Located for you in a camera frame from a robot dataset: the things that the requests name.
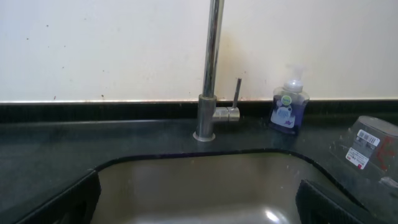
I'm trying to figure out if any steel tap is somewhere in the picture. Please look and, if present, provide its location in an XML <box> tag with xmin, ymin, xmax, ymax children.
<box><xmin>192</xmin><ymin>0</ymin><xmax>243</xmax><ymax>142</ymax></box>

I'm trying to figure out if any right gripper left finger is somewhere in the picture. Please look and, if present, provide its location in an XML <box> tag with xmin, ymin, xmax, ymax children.
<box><xmin>15</xmin><ymin>169</ymin><xmax>102</xmax><ymax>224</ymax></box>

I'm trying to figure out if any clear plastic container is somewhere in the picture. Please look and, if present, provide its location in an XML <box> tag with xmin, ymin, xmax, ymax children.
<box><xmin>329</xmin><ymin>115</ymin><xmax>398</xmax><ymax>190</ymax></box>

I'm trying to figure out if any steel sink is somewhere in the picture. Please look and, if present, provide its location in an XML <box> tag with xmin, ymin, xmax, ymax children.
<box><xmin>90</xmin><ymin>149</ymin><xmax>371</xmax><ymax>224</ymax></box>

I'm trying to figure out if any blue soap bottle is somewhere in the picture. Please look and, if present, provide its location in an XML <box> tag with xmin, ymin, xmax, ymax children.
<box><xmin>267</xmin><ymin>63</ymin><xmax>310</xmax><ymax>135</ymax></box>

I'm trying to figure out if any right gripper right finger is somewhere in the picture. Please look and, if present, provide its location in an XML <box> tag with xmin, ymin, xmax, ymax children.
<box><xmin>295</xmin><ymin>179</ymin><xmax>386</xmax><ymax>224</ymax></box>

